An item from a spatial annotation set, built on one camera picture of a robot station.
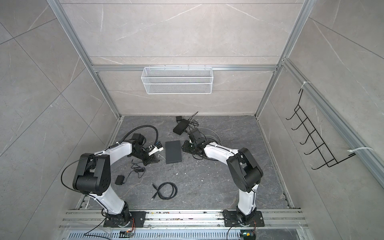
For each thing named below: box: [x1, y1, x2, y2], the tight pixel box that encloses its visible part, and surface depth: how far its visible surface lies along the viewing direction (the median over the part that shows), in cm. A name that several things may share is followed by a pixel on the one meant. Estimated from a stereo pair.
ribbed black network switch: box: [173, 118, 190, 136], surface depth 113 cm
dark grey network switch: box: [165, 140, 182, 164], surface depth 100 cm
